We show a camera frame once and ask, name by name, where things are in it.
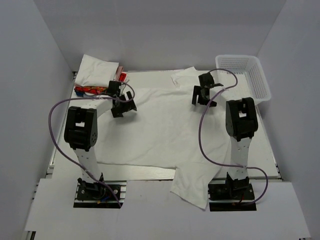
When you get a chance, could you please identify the white t shirt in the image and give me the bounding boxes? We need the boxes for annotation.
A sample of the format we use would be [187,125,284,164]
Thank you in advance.
[95,69,231,209]
[75,54,119,88]

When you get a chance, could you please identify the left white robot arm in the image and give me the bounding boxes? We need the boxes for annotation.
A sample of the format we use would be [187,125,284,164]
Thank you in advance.
[64,81,137,182]

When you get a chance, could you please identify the red printed t shirt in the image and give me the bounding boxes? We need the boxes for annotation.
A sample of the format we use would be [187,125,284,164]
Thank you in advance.
[74,71,130,98]

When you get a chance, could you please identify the white plastic basket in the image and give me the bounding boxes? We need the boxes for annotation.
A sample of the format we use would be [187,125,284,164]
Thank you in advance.
[215,54,271,105]

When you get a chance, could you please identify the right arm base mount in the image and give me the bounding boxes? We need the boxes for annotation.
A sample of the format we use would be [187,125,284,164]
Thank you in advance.
[208,175,257,212]

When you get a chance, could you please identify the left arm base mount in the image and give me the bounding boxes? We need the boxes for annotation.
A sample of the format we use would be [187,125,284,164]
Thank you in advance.
[73,178,127,209]

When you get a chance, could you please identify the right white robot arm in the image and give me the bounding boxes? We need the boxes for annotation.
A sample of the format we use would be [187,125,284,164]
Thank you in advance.
[192,71,258,190]

